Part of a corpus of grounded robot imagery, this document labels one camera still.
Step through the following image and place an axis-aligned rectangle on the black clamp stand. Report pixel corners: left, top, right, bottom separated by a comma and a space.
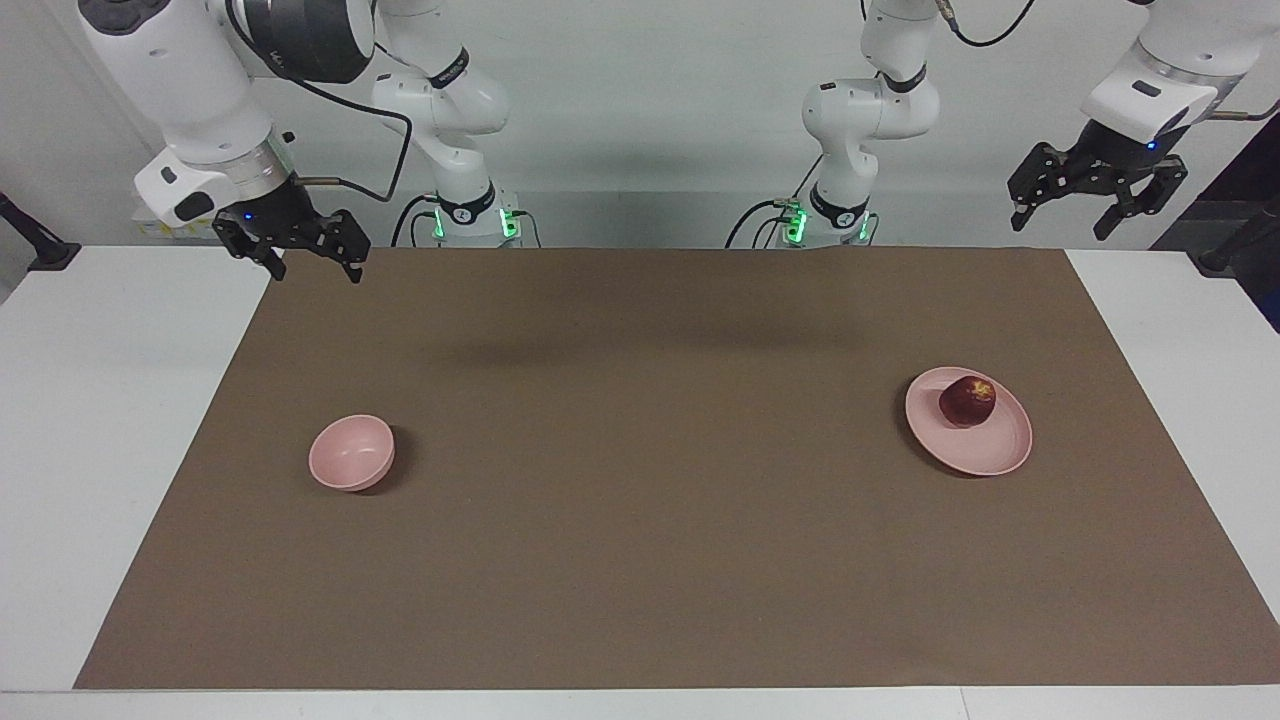
1190, 195, 1280, 277
0, 192, 81, 273

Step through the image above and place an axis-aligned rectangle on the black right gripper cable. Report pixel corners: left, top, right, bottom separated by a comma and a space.
225, 0, 414, 204

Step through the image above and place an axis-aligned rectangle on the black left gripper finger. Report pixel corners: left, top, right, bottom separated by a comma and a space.
1093, 157, 1189, 241
1008, 143, 1076, 233

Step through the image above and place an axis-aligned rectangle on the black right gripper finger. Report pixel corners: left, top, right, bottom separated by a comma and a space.
213, 218, 288, 283
318, 208, 371, 286

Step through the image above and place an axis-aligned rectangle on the white box yellow label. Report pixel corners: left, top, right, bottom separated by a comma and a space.
133, 205, 223, 242

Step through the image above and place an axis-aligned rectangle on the brown table mat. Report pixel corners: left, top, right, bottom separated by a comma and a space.
73, 246, 1280, 691

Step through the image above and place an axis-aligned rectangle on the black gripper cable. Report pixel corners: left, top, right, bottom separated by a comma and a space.
225, 0, 414, 204
935, 0, 1280, 123

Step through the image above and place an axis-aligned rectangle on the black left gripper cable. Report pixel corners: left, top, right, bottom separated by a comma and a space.
935, 0, 1280, 123

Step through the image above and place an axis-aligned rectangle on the dark red apple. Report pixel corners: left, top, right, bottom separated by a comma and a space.
938, 375, 997, 429

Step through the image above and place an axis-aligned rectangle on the pink bowl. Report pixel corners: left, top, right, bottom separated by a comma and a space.
308, 414, 396, 492

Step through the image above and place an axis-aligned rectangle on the dark side panel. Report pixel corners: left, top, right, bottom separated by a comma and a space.
1150, 110, 1280, 333

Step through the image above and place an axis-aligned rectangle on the pink plate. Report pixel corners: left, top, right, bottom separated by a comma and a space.
905, 366, 1034, 478

